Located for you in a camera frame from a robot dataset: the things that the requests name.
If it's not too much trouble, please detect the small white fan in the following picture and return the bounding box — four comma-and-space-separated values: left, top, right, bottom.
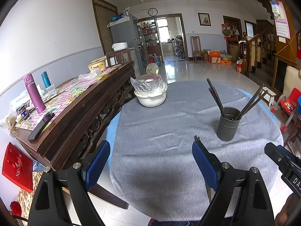
146, 63, 159, 75

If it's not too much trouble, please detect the round wall clock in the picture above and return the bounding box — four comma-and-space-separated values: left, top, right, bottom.
148, 8, 158, 17

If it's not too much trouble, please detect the cream sofa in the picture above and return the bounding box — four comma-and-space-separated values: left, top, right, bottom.
283, 66, 301, 97

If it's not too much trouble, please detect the carved dark wood sideboard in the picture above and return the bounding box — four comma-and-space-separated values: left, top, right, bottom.
12, 61, 135, 170

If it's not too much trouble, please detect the white bowl with plastic bag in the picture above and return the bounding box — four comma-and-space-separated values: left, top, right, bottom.
130, 74, 168, 108

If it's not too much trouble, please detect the red gift box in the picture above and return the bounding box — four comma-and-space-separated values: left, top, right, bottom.
2, 143, 33, 193

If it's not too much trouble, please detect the grey felt table cloth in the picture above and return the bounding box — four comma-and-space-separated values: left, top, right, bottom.
110, 81, 283, 221

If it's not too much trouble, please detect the white step stool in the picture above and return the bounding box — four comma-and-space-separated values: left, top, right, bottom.
262, 86, 276, 107

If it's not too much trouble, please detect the framed flower picture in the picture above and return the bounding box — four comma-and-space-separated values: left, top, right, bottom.
198, 13, 211, 26

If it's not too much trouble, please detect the black phone on sideboard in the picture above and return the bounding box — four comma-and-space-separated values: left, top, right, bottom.
28, 113, 55, 143

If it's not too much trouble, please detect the wooden chair by wall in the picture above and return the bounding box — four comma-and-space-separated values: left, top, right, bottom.
190, 36, 206, 63

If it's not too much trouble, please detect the dark chopstick crossing diagonal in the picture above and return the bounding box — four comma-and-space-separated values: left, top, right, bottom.
207, 78, 226, 117

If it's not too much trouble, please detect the person right hand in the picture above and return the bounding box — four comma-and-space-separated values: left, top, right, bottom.
275, 194, 293, 226

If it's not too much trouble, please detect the red plastic child chair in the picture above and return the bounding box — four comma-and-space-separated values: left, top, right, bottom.
271, 88, 300, 133

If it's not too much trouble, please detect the wall calendar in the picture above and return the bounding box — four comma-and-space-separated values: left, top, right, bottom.
270, 0, 290, 39

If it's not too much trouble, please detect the dark metal utensil holder cup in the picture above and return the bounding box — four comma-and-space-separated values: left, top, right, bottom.
216, 107, 240, 141

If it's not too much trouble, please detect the white chest freezer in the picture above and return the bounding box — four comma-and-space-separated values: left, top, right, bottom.
112, 42, 141, 77

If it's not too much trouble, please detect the purple thermos bottle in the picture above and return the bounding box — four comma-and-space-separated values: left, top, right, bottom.
22, 74, 46, 114

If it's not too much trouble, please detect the orange cardboard box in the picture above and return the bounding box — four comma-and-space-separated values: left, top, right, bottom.
209, 50, 232, 65

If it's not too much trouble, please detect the teal thermos bottle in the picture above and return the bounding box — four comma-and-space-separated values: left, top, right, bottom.
41, 71, 51, 88

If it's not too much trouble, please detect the grey refrigerator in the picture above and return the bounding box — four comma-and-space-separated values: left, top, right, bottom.
107, 14, 149, 75

